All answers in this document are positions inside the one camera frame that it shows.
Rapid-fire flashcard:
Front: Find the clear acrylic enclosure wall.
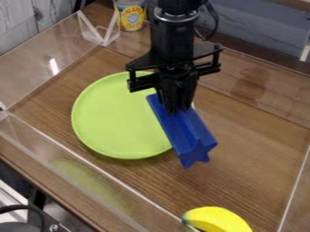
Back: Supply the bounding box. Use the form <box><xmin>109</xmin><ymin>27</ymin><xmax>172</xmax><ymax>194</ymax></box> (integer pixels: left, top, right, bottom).
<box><xmin>0</xmin><ymin>15</ymin><xmax>310</xmax><ymax>232</ymax></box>

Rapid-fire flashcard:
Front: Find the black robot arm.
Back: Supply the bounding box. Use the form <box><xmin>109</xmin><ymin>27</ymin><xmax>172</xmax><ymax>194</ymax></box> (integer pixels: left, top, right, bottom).
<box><xmin>125</xmin><ymin>0</ymin><xmax>223</xmax><ymax>114</ymax></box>

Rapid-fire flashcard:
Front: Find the black cable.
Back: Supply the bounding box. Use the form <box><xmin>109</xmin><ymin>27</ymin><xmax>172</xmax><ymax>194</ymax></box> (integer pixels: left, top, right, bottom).
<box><xmin>195</xmin><ymin>0</ymin><xmax>221</xmax><ymax>42</ymax></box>

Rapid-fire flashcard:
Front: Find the clear acrylic corner bracket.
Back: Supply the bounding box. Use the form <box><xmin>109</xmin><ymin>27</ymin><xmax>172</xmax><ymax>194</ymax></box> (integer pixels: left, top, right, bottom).
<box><xmin>77</xmin><ymin>11</ymin><xmax>121</xmax><ymax>47</ymax></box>

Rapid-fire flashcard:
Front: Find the blue star-shaped block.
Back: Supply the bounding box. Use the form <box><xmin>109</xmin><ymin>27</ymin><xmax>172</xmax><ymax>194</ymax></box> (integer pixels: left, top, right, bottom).
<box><xmin>147</xmin><ymin>93</ymin><xmax>217</xmax><ymax>169</ymax></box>

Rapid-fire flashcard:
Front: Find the green round plate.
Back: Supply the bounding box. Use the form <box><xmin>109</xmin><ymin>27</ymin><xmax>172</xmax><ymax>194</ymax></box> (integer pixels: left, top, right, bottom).
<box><xmin>70</xmin><ymin>72</ymin><xmax>172</xmax><ymax>160</ymax></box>

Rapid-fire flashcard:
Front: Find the yellow toy banana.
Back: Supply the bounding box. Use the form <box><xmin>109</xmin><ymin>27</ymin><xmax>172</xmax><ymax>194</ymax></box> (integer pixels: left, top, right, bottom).
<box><xmin>181</xmin><ymin>207</ymin><xmax>252</xmax><ymax>232</ymax></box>

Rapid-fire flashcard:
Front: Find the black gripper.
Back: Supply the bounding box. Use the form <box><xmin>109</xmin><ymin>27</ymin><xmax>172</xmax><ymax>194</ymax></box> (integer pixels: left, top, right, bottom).
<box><xmin>125</xmin><ymin>43</ymin><xmax>223</xmax><ymax>115</ymax></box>

